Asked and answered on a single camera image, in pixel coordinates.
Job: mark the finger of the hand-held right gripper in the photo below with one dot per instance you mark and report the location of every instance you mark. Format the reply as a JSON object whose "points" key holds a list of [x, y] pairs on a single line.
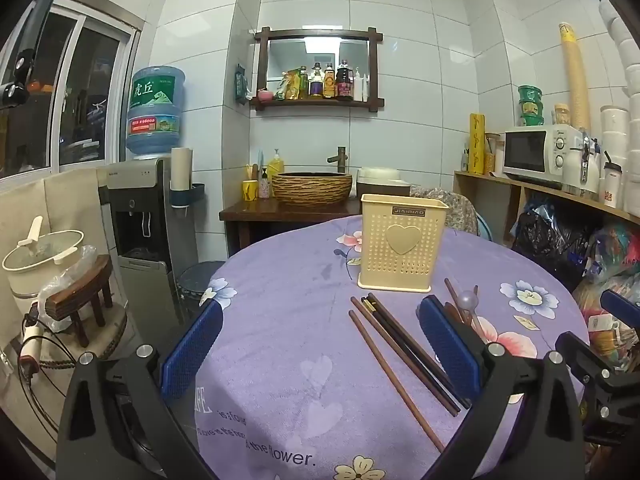
{"points": [[620, 302], [580, 352]]}

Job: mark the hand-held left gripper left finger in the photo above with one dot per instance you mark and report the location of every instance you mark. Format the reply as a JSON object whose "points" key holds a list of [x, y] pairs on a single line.
{"points": [[192, 350]]}

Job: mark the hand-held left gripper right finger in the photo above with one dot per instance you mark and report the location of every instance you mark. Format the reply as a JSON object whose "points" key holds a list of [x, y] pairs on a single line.
{"points": [[450, 345]]}

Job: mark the black chopstick gold patterned band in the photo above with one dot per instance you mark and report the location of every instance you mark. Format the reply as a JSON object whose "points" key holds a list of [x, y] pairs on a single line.
{"points": [[400, 339]]}

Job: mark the brown wooden chopstick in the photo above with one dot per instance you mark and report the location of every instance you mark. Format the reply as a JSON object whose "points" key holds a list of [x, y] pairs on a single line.
{"points": [[395, 382], [400, 352]]}

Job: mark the cream plastic utensil holder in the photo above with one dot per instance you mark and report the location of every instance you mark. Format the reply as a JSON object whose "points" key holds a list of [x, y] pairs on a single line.
{"points": [[400, 270]]}

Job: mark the pile of colourful bags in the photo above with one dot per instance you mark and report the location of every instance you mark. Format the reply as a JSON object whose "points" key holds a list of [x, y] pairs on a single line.
{"points": [[615, 260]]}

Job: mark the clear plastic spoon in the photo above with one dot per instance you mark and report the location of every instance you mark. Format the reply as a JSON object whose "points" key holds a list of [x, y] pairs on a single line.
{"points": [[467, 301]]}

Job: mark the round blue stool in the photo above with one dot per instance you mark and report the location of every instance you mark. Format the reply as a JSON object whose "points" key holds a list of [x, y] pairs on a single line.
{"points": [[197, 277]]}

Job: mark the black plastic bag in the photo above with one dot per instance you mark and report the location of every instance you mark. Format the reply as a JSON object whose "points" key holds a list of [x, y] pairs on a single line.
{"points": [[545, 240]]}

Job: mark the purple floral tablecloth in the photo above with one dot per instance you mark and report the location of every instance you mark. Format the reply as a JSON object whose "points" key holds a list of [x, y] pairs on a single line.
{"points": [[300, 310]]}

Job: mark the white tumbler black lid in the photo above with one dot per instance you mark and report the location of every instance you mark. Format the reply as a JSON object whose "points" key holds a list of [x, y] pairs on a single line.
{"points": [[612, 187]]}

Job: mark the small dark wooden stool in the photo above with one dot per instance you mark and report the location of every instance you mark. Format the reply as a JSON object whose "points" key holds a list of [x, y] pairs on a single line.
{"points": [[80, 292]]}

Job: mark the chair with floral cloth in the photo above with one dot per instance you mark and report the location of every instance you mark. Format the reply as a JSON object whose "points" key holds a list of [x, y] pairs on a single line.
{"points": [[457, 212]]}

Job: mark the dark wooden washstand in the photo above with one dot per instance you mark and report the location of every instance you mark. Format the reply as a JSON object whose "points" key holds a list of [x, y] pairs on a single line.
{"points": [[250, 220]]}

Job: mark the clear plastic bag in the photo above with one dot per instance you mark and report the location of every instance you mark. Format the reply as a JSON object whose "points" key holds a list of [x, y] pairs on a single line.
{"points": [[60, 282]]}

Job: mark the blue cup holder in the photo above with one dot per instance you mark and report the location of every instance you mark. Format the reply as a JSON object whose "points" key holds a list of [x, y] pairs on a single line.
{"points": [[190, 197]]}

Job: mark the wooden shelf unit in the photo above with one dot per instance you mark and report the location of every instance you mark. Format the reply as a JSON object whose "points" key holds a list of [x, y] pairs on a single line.
{"points": [[505, 182]]}

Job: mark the yellow mug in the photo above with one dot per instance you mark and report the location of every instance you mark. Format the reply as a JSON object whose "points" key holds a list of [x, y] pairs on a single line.
{"points": [[250, 191]]}

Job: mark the grey water dispenser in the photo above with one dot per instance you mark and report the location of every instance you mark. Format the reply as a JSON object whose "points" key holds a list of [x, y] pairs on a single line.
{"points": [[135, 185]]}

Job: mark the white brown rice cooker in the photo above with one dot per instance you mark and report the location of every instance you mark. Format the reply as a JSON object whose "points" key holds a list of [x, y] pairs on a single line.
{"points": [[382, 182]]}

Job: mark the white microwave oven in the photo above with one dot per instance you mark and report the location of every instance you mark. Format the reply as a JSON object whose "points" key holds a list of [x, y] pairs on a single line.
{"points": [[525, 152]]}

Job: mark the stacks of white paper cups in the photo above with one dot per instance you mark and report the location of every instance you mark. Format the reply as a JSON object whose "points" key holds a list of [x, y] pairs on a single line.
{"points": [[627, 125]]}

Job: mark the white pot with lid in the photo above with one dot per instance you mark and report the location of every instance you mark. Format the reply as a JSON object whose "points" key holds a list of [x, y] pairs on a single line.
{"points": [[35, 265]]}

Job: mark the white paper cup stack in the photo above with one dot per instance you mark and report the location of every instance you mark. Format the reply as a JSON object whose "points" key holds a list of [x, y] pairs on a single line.
{"points": [[181, 170]]}

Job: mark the woven pattern wash basin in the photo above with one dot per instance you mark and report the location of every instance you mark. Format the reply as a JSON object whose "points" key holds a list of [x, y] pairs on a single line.
{"points": [[312, 190]]}

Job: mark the yellow soap pump bottle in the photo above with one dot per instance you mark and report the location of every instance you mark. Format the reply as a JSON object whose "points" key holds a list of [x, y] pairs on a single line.
{"points": [[276, 167]]}

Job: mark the green instant noodle bowl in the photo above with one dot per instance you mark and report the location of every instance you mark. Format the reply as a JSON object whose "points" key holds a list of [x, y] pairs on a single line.
{"points": [[531, 108], [532, 120], [530, 93]]}

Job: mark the tall yellow box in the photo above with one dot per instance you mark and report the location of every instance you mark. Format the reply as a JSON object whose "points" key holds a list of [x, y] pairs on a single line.
{"points": [[476, 142]]}

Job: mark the bamboo style faucet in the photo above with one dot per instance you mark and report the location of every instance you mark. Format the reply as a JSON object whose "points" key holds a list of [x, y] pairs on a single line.
{"points": [[341, 160]]}

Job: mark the tall tan paper cup stack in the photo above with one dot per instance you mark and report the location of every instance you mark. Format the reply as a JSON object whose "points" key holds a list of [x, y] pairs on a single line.
{"points": [[575, 80]]}

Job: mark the blue water bottle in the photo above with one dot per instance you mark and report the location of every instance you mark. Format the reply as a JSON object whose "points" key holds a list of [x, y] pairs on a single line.
{"points": [[155, 110]]}

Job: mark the small pink cup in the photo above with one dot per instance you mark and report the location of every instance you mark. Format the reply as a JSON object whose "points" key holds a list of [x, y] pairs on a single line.
{"points": [[264, 95]]}

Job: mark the green hanging packet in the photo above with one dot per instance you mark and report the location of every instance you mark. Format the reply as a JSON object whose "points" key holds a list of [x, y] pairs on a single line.
{"points": [[241, 85]]}

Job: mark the white squeeze bottle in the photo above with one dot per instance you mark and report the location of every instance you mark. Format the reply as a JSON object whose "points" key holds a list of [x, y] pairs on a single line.
{"points": [[359, 89]]}

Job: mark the yellow green snack packet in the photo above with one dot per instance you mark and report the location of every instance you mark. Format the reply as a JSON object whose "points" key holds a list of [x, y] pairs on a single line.
{"points": [[289, 87]]}

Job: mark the dark soy sauce bottle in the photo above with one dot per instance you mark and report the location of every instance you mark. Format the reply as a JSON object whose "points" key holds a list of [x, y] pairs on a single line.
{"points": [[344, 85]]}

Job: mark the sliding glass window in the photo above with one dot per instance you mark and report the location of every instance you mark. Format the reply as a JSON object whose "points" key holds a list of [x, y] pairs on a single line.
{"points": [[85, 85]]}

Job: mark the amber sauce bottle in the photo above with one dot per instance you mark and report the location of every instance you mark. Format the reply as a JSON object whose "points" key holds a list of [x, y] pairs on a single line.
{"points": [[328, 85]]}

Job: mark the purple label bottle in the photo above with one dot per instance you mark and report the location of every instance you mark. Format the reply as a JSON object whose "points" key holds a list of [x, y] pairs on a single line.
{"points": [[315, 85]]}

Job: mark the black mounted device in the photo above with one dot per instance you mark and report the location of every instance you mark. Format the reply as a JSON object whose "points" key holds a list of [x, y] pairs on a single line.
{"points": [[17, 87]]}

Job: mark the wooden framed mirror shelf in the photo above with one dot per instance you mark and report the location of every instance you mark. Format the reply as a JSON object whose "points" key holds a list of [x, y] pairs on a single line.
{"points": [[320, 34]]}

